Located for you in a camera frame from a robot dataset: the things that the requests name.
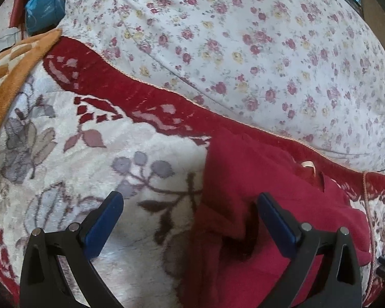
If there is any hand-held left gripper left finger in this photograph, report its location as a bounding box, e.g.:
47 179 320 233
19 191 124 308

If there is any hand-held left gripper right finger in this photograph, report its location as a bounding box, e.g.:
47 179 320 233
257 192 363 308

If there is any red garment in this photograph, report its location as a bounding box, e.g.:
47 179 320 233
176 128 373 308

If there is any red and white floral blanket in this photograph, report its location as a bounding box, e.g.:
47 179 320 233
0 35 385 308

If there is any white floral quilt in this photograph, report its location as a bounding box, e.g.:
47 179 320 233
56 0 385 180

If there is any orange patterned blanket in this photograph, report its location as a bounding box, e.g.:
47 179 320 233
0 28 63 161

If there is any blue plastic bag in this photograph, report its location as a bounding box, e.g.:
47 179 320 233
25 0 66 36

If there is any red cloth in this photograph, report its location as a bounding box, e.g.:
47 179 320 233
9 0 29 28

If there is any wooden bed frame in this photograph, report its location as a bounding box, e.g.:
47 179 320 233
356 0 385 78

